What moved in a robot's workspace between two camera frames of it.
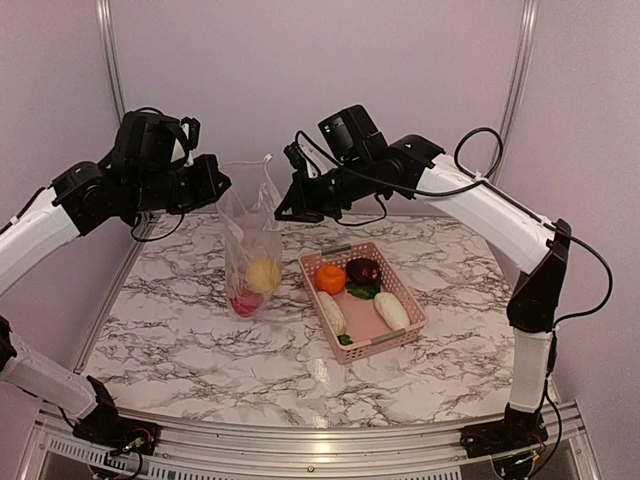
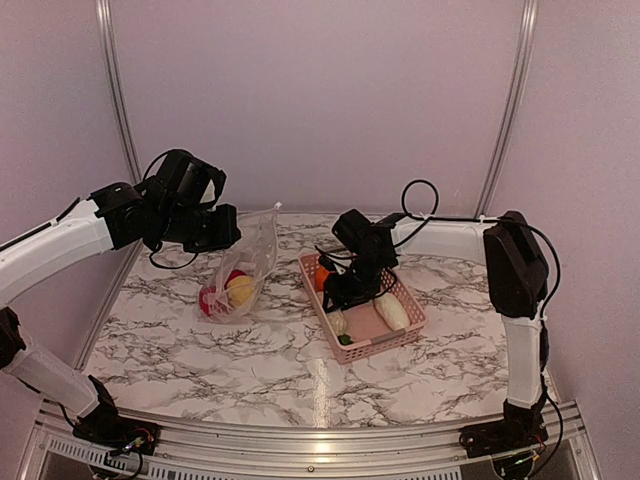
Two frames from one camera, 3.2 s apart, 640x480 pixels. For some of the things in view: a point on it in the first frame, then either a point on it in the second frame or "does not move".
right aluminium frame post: (522, 74) does not move
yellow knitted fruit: (263, 273) → (240, 287)
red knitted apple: (245, 304) → (212, 301)
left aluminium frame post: (107, 36) does not move
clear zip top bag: (250, 203) → (232, 291)
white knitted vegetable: (332, 313) does not move
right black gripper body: (352, 183) → (358, 286)
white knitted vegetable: (392, 312) does not move
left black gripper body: (158, 189) → (180, 224)
